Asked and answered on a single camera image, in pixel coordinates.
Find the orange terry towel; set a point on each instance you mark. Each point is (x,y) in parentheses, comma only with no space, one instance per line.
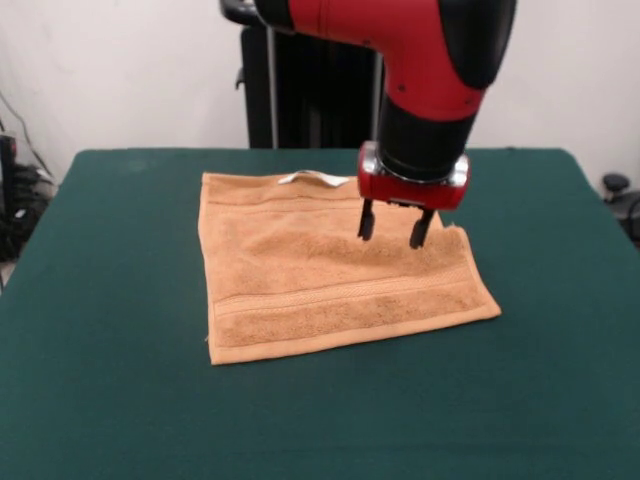
(325,280)

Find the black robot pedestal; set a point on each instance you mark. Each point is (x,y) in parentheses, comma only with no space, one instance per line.
(320,100)

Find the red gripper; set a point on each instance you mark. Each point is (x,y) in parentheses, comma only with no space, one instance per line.
(415,192)

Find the dark green table cloth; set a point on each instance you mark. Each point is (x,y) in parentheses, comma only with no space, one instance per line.
(100,300)

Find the black electronics box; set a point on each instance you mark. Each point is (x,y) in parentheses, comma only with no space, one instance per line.
(7,160)

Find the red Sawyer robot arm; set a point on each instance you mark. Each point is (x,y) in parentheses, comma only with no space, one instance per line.
(415,60)

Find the black office chair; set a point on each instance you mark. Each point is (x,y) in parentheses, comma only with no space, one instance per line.
(616,182)

